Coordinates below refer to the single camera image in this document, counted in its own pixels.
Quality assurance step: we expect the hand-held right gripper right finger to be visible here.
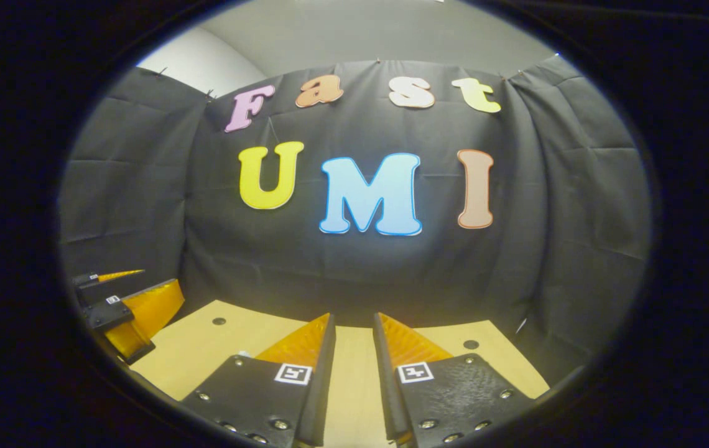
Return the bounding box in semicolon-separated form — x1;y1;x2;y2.
373;312;539;448

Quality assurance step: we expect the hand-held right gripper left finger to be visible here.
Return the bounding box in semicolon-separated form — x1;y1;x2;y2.
180;313;336;448

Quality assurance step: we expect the light wooden desktop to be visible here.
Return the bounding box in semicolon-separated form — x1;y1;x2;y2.
129;300;550;448

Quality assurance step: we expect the black backdrop cloth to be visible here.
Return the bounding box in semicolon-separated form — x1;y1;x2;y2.
59;56;651;386

